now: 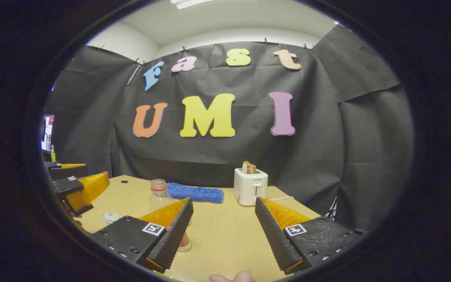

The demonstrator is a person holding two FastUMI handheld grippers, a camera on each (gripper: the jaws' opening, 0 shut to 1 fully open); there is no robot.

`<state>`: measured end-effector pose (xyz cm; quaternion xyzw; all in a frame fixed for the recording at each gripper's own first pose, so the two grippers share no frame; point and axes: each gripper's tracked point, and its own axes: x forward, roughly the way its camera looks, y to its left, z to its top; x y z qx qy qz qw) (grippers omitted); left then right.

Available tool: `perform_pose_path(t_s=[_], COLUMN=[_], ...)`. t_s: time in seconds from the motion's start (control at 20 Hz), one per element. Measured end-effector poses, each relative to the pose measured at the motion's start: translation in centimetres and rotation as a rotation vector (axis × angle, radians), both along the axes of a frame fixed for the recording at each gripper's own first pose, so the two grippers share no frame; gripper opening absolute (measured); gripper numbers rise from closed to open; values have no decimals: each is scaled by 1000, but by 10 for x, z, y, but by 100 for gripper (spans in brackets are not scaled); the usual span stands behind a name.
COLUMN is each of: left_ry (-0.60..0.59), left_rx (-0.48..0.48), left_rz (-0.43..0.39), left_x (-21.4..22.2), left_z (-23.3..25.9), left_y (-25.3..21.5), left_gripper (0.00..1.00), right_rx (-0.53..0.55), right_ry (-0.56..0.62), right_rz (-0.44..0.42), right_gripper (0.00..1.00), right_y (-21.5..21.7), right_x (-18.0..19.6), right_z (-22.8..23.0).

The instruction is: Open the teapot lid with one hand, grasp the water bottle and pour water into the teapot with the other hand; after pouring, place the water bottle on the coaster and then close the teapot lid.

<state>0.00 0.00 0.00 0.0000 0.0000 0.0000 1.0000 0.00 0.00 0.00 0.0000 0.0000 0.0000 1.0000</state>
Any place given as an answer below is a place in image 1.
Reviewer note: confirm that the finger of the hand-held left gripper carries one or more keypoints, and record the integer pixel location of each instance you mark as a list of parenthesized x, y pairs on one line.
[(69, 185), (67, 172)]

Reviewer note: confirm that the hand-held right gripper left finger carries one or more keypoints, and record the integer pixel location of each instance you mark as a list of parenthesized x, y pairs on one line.
[(172, 235)]

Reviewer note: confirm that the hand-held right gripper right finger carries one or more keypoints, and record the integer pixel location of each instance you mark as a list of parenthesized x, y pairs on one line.
[(274, 239)]

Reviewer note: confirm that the clear plastic water bottle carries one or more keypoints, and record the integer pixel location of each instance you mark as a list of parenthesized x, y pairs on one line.
[(159, 197)]

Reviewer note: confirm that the green drink bottle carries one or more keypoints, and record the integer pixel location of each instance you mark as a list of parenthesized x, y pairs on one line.
[(53, 154)]

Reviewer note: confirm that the computer monitor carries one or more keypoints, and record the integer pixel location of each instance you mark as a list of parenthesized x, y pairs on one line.
[(47, 133)]

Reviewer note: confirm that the blue towel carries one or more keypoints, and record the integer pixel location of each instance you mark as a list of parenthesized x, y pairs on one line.
[(196, 193)]

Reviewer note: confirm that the white toaster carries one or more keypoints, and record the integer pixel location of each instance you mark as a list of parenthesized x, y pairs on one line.
[(249, 188)]

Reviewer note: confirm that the bread slice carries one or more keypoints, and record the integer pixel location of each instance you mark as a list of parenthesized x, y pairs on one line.
[(245, 167), (252, 168)]

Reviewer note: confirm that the black backdrop cloth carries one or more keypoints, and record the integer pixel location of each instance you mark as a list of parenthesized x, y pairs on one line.
[(319, 149)]

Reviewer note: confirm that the ceiling light panel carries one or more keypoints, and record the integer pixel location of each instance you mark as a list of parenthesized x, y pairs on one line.
[(188, 3)]

